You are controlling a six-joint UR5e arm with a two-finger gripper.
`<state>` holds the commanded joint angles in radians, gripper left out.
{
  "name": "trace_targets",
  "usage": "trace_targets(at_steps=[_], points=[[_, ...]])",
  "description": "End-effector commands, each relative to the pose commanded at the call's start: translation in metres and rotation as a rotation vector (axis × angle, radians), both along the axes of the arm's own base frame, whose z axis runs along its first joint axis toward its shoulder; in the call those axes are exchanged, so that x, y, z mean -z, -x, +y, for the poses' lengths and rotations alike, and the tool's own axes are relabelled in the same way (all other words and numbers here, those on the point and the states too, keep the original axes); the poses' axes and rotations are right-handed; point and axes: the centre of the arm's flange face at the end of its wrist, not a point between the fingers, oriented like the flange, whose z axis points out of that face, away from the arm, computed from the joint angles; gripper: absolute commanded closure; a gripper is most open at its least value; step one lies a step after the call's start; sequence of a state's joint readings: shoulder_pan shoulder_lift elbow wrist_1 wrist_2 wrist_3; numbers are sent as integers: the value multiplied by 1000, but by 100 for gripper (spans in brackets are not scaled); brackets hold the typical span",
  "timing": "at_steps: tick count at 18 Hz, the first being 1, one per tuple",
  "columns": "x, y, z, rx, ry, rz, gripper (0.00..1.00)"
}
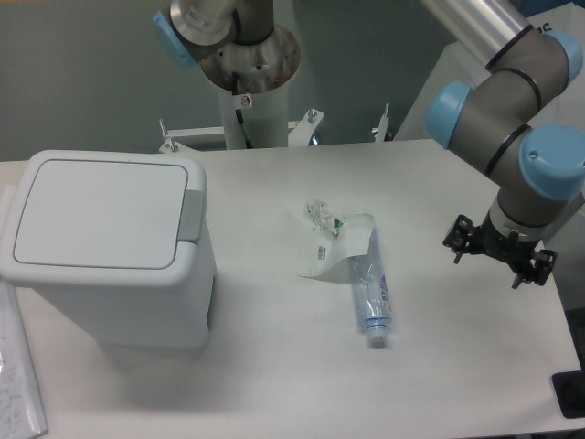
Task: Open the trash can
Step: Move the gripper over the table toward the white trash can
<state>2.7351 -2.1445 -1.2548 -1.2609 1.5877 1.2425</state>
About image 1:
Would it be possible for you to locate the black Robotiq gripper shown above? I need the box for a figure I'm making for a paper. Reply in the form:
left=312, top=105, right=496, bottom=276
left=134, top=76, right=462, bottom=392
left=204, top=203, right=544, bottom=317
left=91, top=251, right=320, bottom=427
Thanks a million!
left=442, top=214, right=558, bottom=289

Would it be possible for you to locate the white push-lid trash can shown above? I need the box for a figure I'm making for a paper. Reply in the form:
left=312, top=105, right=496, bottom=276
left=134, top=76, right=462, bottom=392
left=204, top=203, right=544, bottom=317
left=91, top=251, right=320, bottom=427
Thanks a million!
left=1, top=150, right=216, bottom=350

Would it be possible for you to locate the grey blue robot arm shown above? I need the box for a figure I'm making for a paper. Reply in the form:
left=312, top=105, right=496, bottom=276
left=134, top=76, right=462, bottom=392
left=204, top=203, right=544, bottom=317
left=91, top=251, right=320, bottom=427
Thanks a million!
left=152, top=1, right=584, bottom=285

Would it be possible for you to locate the clear plastic water bottle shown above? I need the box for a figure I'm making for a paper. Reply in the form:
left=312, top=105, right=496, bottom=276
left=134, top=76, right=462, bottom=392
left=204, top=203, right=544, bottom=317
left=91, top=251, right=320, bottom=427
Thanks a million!
left=349, top=229, right=392, bottom=349

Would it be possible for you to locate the black device at table edge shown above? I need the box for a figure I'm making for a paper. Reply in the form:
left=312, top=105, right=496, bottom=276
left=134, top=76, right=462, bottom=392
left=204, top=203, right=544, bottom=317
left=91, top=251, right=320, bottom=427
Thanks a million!
left=551, top=370, right=584, bottom=419

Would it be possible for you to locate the crumpled white plastic wrapper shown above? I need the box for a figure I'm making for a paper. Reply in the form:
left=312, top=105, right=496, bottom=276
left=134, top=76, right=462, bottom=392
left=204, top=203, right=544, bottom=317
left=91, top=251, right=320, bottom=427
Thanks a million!
left=301, top=198, right=375, bottom=279

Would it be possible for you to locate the white pedestal base frame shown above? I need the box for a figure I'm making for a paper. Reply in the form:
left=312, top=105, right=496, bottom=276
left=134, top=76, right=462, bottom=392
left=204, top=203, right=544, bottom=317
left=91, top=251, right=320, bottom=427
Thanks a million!
left=157, top=102, right=395, bottom=154

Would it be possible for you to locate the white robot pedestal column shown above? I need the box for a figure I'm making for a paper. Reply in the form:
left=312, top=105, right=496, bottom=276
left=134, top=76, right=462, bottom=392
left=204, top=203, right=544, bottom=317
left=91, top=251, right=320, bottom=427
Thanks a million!
left=217, top=85, right=289, bottom=150

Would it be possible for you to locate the black cable on pedestal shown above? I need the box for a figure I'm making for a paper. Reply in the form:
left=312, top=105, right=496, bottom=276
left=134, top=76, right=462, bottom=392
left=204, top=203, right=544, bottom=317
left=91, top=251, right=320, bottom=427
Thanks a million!
left=230, top=71, right=255, bottom=150

